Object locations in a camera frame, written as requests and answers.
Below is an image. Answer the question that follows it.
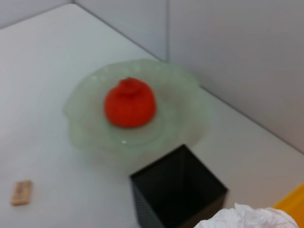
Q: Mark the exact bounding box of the orange fruit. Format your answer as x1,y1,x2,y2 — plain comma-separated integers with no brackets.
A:
103,76,158,129

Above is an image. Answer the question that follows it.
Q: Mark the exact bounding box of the small beige eraser block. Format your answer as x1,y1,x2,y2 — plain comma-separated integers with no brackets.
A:
9,180,32,207

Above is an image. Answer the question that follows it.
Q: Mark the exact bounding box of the white paper ball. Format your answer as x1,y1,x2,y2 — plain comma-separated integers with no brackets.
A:
193,202,299,228

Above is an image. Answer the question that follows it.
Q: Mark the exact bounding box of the black mesh pen holder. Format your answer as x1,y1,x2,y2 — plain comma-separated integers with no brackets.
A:
129,143,229,228

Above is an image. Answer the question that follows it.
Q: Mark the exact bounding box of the yellow plastic bin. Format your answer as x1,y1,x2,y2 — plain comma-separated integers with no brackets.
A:
272,182,304,216

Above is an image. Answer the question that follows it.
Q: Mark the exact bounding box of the pale green glass fruit plate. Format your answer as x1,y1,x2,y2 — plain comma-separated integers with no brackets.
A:
62,57,211,156

